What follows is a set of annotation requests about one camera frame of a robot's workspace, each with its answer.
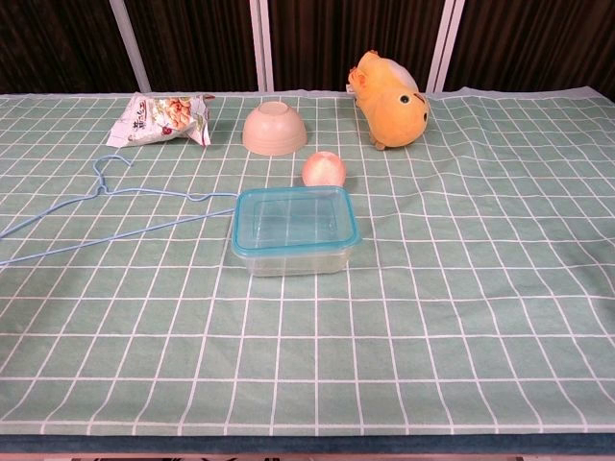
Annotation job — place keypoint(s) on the teal container lid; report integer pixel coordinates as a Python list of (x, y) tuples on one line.
[(293, 218)]

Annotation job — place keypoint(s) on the clear plastic food container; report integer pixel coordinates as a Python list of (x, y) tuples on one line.
[(298, 266)]

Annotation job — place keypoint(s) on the pink peach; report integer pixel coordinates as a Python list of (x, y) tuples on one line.
[(324, 169)]

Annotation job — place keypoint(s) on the beige upturned bowl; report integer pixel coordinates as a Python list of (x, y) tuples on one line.
[(274, 127)]

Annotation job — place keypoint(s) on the green white checked tablecloth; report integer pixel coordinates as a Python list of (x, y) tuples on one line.
[(336, 360)]

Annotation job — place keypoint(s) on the yellow plush animal toy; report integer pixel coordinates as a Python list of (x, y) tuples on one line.
[(394, 115)]

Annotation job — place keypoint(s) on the white printed snack bag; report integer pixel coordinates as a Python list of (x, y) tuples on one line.
[(158, 120)]

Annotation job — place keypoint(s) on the dark blue under cloth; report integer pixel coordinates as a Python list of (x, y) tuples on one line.
[(307, 444)]

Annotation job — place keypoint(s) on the white frame post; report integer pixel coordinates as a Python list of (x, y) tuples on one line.
[(263, 43), (444, 43), (130, 43)]

